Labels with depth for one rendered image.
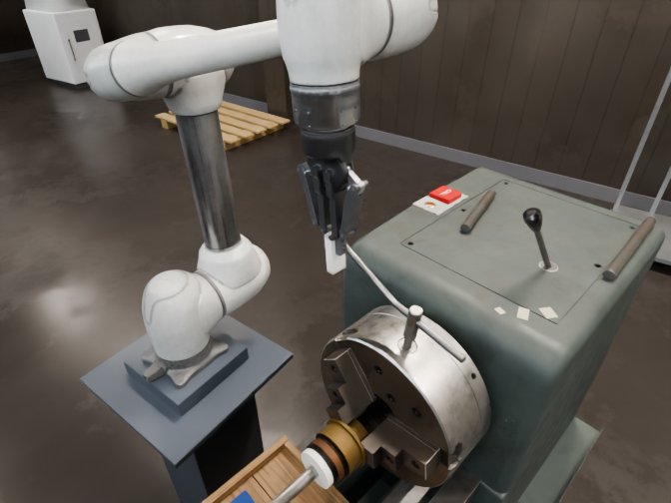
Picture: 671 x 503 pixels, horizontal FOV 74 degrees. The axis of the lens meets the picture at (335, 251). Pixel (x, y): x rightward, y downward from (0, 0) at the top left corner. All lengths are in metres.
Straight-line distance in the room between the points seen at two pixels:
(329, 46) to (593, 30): 3.59
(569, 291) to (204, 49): 0.77
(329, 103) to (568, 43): 3.61
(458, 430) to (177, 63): 0.75
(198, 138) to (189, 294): 0.39
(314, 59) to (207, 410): 1.00
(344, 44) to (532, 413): 0.66
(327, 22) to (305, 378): 1.95
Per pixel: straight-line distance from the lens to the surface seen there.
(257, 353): 1.43
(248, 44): 0.79
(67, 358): 2.77
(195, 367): 1.33
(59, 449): 2.40
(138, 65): 0.90
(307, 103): 0.58
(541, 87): 4.20
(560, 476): 1.56
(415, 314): 0.70
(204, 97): 1.09
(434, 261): 0.93
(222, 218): 1.21
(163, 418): 1.35
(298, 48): 0.56
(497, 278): 0.92
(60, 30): 7.66
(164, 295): 1.20
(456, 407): 0.78
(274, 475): 1.04
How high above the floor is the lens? 1.80
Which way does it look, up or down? 35 degrees down
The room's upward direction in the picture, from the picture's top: straight up
